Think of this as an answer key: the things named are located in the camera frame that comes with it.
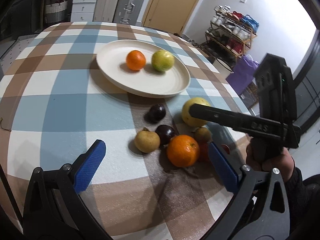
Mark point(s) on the dark purple plum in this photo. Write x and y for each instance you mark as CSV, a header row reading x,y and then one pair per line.
x,y
165,133
157,113

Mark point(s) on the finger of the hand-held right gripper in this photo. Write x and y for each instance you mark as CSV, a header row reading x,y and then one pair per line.
x,y
225,117

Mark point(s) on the brown round fruit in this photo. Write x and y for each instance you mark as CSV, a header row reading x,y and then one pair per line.
x,y
147,140
202,134

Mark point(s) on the shoe rack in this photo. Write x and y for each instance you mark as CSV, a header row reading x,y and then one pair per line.
x,y
230,40

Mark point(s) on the cream round plate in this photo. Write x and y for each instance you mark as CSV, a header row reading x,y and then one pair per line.
x,y
162,85

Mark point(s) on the green guava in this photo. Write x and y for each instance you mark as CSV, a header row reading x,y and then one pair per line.
x,y
162,60

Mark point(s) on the yellow guava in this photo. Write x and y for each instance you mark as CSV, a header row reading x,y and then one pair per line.
x,y
186,117

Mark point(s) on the white drawer cabinet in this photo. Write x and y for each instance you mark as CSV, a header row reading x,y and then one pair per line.
x,y
83,3

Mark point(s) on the purple bag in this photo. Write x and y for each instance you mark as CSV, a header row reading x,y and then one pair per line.
x,y
242,73

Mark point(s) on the person's right hand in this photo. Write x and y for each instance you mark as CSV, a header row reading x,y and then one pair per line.
x,y
277,163

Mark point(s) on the red tomato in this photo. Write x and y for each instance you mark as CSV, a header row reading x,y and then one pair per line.
x,y
203,153

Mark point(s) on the blue bag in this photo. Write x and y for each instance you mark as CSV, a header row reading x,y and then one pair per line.
x,y
251,22

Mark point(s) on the person's right forearm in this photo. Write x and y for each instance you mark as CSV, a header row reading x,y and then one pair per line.
x,y
302,200

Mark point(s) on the silver suitcase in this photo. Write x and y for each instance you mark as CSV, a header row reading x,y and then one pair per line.
x,y
128,3

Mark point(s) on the wooden door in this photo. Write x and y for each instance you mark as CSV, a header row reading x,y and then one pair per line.
x,y
172,5

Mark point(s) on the orange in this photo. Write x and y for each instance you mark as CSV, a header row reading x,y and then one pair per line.
x,y
183,151
135,60

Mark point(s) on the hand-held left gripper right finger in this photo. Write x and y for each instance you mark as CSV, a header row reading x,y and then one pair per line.
x,y
222,170

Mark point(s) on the checked tablecloth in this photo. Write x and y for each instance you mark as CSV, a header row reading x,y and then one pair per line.
x,y
62,105

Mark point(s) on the beige suitcase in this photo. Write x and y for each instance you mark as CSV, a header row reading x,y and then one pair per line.
x,y
107,1

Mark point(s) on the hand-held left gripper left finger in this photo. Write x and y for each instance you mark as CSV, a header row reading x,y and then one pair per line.
x,y
91,165

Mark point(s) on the wicker basket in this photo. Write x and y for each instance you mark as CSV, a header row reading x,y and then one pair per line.
x,y
55,11

